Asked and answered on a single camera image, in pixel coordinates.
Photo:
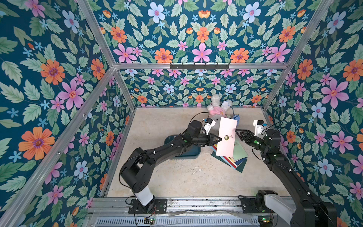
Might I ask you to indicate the pink envelope with green seal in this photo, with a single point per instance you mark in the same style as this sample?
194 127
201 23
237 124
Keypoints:
227 134

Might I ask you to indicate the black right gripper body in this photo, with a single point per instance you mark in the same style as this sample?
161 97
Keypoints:
246 136

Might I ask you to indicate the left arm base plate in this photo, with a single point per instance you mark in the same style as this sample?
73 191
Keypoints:
156 206

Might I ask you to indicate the navy blue envelope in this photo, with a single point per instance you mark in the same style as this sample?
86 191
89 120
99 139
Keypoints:
240 162

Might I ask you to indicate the light green envelope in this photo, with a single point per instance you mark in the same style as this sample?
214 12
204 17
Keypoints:
238 151

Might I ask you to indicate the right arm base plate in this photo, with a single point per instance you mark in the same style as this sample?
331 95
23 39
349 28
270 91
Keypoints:
249 205

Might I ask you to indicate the red envelope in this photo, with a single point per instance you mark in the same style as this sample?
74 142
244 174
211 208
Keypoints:
226 160

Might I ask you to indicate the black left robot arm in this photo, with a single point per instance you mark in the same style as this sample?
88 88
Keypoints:
138 169

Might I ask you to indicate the blue faceted toy figure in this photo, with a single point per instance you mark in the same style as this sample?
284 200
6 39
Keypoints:
237 118

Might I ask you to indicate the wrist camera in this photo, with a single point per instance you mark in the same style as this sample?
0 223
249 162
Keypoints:
260 126
209 124

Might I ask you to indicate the dark green envelope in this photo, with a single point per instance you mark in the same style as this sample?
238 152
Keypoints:
240 168

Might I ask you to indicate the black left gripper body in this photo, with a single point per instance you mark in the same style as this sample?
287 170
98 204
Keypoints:
202 140

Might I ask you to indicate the small green circuit board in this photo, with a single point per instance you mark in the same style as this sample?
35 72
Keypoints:
149 221

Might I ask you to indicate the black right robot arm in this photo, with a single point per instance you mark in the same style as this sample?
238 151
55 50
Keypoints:
308 209

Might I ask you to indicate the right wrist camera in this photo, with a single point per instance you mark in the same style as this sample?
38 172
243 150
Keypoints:
260 126

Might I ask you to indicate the white vent grille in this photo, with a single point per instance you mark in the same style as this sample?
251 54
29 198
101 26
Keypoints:
183 221

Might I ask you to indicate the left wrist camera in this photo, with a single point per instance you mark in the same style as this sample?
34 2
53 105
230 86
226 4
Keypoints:
209 124

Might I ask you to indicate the white plush bunny pink shirt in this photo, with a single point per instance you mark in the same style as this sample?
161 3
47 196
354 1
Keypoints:
217 109

